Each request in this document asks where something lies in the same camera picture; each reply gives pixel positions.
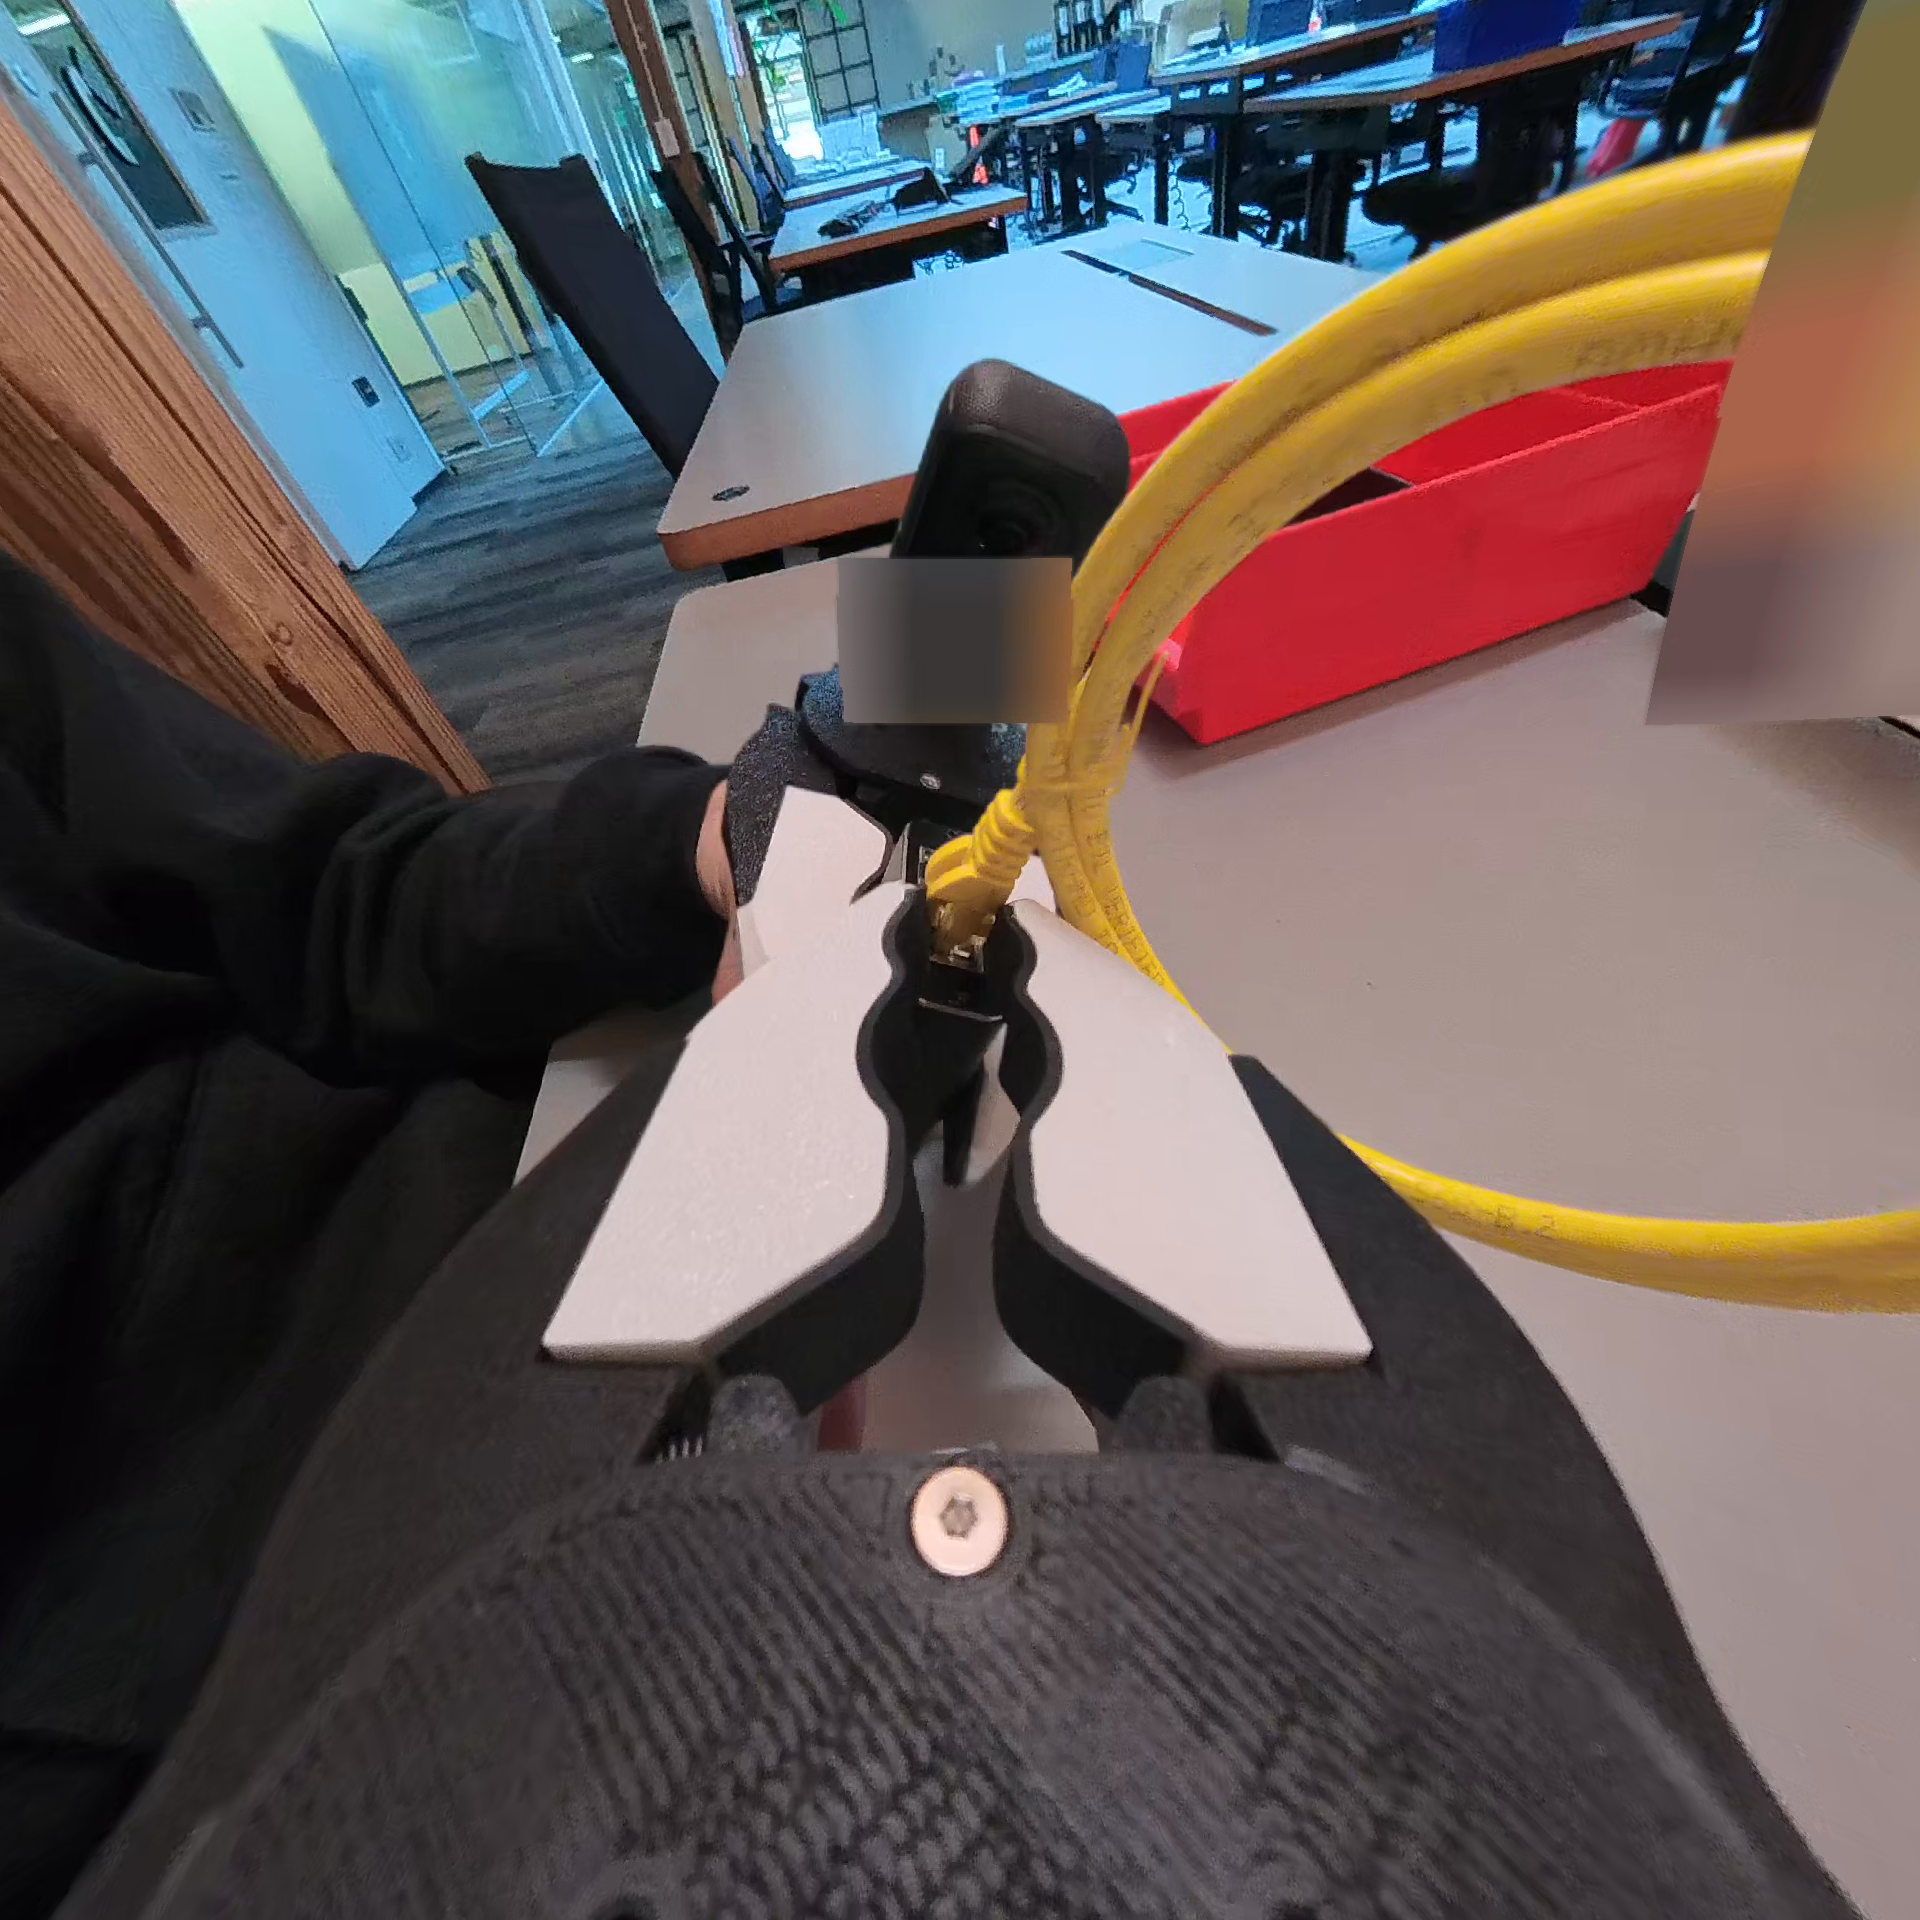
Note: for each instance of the red plastic bin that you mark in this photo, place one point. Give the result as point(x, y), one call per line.
point(1501, 557)

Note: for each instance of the person's left hand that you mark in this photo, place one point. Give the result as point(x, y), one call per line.
point(715, 901)

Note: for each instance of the person's torso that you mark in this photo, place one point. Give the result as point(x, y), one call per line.
point(181, 1201)

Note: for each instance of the blue storage bin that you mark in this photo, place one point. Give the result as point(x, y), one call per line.
point(1507, 33)

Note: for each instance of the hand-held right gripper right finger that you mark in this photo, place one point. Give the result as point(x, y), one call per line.
point(1184, 1185)

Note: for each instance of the black network switch box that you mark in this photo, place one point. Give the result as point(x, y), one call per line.
point(954, 1036)

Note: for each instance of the black bin divider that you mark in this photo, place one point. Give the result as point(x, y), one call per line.
point(1358, 495)

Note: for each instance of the black office chair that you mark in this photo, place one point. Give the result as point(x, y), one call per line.
point(616, 301)

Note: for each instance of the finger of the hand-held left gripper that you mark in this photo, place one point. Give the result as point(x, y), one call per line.
point(983, 1125)
point(809, 869)

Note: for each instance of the black framed picture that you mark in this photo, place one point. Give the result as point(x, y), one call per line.
point(129, 135)

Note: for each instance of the person's left forearm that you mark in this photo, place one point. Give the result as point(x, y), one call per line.
point(494, 901)

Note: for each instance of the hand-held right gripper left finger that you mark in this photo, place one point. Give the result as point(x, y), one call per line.
point(735, 1185)

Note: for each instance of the wooden pillar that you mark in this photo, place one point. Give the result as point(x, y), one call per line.
point(149, 524)

